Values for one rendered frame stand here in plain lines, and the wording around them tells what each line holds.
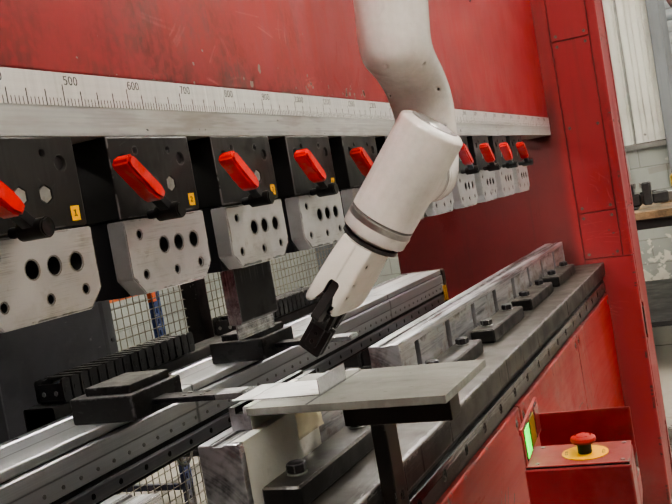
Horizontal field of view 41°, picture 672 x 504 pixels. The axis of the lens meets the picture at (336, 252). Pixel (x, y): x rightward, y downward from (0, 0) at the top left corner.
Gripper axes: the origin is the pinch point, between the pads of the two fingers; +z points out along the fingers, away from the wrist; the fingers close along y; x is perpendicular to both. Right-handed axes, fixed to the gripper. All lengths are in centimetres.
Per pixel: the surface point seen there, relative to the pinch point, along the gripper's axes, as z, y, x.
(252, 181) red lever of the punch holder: -15.5, 8.1, -14.3
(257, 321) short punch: 3.5, -0.9, -8.6
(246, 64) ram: -25.1, -3.2, -27.7
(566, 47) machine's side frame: -46, -216, -33
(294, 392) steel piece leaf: 7.1, 2.4, 1.6
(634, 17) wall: -93, -740, -95
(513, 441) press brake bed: 23, -64, 27
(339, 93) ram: -23.0, -33.2, -26.0
